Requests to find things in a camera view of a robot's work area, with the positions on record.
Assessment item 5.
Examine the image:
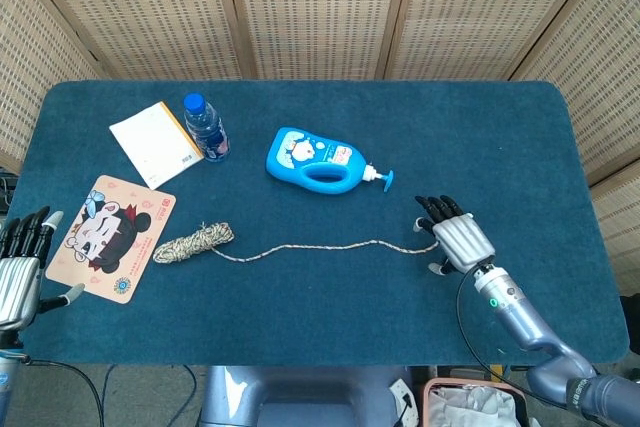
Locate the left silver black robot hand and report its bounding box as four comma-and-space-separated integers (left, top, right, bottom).
0, 205, 86, 333

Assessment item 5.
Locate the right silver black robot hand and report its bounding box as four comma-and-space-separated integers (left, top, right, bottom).
412, 194, 497, 278

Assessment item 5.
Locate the braided beige rope bundle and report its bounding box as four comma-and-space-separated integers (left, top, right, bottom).
152, 220, 441, 266

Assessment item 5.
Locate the teal table cloth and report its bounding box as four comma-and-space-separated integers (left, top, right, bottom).
7, 79, 630, 368

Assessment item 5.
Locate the pink bin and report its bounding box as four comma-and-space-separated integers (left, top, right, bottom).
423, 376, 535, 427

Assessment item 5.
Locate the white cloth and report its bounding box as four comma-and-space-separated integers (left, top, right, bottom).
430, 384, 524, 427

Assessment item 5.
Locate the blue pump dispenser bottle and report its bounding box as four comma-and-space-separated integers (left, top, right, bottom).
265, 126, 395, 196

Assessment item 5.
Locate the white notepad yellow spine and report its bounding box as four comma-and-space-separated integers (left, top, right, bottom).
108, 101, 205, 192

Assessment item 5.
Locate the grey-blue robot torso base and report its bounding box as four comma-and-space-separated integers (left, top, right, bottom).
199, 364, 426, 427

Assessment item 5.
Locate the clear blue-capped water bottle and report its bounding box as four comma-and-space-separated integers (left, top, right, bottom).
182, 92, 232, 164

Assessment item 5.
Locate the woven rattan folding screen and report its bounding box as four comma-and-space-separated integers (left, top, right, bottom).
0, 0, 640, 296

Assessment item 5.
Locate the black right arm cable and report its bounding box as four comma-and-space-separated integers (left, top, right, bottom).
455, 266, 601, 427

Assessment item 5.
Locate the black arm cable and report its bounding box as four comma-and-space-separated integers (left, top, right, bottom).
455, 266, 601, 427
19, 354, 107, 427

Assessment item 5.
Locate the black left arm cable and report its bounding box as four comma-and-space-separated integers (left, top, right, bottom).
19, 354, 107, 427

